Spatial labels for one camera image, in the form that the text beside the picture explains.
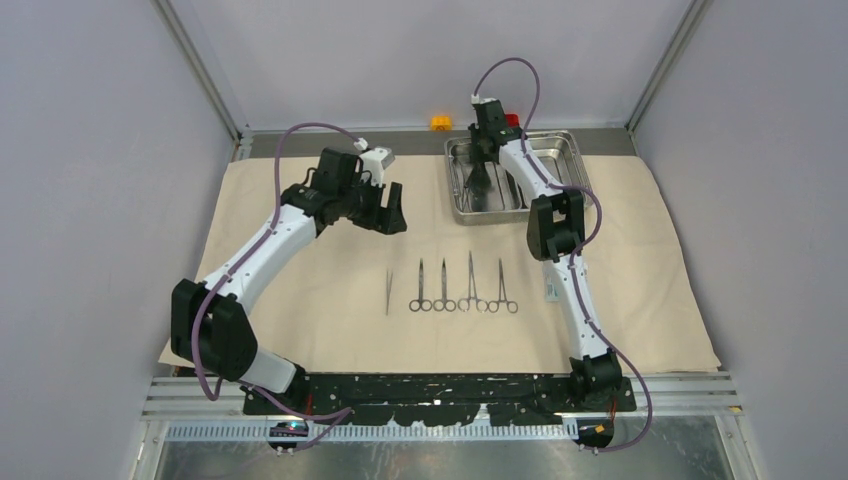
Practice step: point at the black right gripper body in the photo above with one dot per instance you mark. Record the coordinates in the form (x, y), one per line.
(475, 135)

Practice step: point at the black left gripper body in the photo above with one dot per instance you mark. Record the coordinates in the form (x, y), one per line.
(362, 203)

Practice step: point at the steel mesh instrument tray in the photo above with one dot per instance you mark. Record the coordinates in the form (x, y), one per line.
(505, 202)

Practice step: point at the steel tweezers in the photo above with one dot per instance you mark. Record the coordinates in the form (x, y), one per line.
(388, 291)

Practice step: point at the curved steel scissors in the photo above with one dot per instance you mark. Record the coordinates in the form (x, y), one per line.
(420, 303)

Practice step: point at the cream cloth wrap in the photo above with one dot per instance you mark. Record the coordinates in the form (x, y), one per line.
(325, 309)

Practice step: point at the straight steel scissors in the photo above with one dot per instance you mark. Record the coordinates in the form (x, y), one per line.
(444, 303)

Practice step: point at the green white sterile packet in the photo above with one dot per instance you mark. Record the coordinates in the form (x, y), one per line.
(551, 294)

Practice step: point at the long steel needle holder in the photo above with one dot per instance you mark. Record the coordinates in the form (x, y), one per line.
(472, 300)

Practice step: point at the steel hemostat clamp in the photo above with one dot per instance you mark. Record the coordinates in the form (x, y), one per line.
(502, 301)

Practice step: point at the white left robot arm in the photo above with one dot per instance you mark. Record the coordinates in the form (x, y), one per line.
(209, 318)

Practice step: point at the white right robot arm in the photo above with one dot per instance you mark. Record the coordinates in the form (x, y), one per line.
(555, 236)

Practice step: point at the yellow block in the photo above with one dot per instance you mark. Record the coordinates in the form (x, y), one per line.
(441, 123)

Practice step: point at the steel forceps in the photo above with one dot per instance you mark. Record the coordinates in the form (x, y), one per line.
(464, 197)

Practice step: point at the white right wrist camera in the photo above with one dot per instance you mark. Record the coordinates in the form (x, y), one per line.
(480, 100)

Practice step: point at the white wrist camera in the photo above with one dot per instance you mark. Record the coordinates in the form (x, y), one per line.
(375, 160)
(480, 100)

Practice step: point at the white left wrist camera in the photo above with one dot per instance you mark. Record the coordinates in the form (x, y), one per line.
(375, 160)

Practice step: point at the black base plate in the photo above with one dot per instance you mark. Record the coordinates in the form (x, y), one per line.
(447, 399)

